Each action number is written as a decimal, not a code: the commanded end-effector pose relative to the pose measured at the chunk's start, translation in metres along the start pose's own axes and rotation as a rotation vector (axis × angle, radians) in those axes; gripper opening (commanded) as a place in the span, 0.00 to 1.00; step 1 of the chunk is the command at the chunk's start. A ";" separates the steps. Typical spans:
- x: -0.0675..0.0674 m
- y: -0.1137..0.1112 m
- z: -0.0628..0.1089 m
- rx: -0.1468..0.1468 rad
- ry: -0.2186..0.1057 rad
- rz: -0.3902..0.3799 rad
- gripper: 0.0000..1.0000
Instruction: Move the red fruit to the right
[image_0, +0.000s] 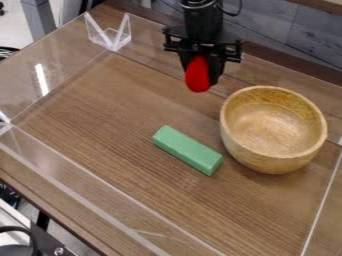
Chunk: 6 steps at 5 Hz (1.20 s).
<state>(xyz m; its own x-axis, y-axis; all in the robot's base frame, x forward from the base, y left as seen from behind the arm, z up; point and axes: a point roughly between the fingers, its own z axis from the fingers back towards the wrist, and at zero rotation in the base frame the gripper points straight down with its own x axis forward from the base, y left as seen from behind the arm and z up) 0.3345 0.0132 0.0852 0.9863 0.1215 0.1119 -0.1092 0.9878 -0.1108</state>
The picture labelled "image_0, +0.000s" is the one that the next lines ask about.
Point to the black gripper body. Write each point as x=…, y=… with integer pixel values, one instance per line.
x=225, y=44

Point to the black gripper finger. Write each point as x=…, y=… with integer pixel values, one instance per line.
x=216, y=67
x=186, y=58

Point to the red felt fruit green leaf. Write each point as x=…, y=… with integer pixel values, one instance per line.
x=197, y=75

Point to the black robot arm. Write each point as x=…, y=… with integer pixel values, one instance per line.
x=204, y=19

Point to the wooden bowl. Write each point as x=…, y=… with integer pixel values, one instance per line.
x=273, y=129

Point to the green rectangular block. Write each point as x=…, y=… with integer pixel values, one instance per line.
x=189, y=150

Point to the clear acrylic corner bracket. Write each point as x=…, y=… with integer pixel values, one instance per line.
x=110, y=38

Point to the clear acrylic tray wall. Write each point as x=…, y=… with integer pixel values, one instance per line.
x=106, y=218

